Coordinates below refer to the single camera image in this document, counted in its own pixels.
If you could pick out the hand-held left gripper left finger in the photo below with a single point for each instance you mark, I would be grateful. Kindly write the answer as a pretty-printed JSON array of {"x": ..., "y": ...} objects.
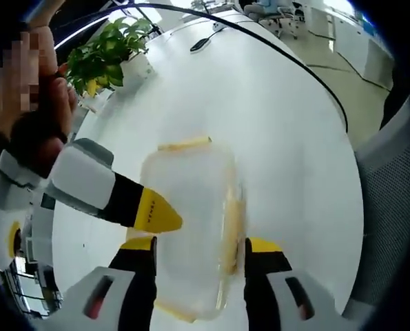
[{"x": 122, "y": 300}]

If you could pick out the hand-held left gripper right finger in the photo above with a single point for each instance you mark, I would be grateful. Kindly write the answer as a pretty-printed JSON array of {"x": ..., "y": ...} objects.
[{"x": 277, "y": 300}]

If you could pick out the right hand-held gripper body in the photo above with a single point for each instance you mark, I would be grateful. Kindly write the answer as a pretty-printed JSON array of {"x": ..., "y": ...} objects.
[{"x": 1, "y": 203}]

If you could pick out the clear plastic box yellow buckles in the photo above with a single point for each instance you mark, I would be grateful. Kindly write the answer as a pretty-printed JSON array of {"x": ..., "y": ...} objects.
[{"x": 191, "y": 207}]

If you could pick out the person's right hand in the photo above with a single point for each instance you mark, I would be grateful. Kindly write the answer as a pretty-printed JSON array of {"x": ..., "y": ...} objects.
[{"x": 61, "y": 100}]

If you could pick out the green potted plant white pot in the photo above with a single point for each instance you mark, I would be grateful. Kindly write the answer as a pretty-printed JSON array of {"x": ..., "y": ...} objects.
[{"x": 101, "y": 58}]

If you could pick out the mesh office chair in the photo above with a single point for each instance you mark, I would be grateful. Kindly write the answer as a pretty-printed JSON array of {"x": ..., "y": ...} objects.
[{"x": 390, "y": 193}]

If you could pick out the black flat paddle-shaped object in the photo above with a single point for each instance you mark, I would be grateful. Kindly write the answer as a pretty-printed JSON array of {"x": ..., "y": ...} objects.
[{"x": 201, "y": 44}]

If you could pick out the small white device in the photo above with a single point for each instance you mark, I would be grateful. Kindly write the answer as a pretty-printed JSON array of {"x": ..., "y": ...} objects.
[{"x": 218, "y": 26}]

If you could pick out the white office chair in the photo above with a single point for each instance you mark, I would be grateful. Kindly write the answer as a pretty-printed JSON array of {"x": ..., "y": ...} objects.
[{"x": 284, "y": 19}]

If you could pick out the white cabinets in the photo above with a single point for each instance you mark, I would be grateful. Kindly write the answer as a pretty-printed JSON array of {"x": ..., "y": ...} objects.
[{"x": 349, "y": 41}]

